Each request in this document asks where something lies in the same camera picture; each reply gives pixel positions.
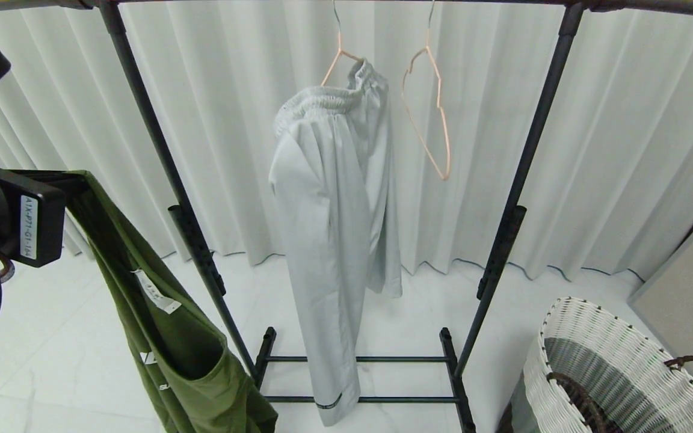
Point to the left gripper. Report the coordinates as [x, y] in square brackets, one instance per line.
[15, 216]

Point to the green garment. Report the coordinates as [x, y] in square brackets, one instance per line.
[184, 349]

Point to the pale grey shorts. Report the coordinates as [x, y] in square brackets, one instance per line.
[334, 240]

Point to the pink clothes hanger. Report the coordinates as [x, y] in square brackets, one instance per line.
[440, 108]
[331, 66]

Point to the black clothes rack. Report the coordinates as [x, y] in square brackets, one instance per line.
[190, 228]

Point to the white laundry basket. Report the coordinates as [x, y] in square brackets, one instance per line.
[617, 361]

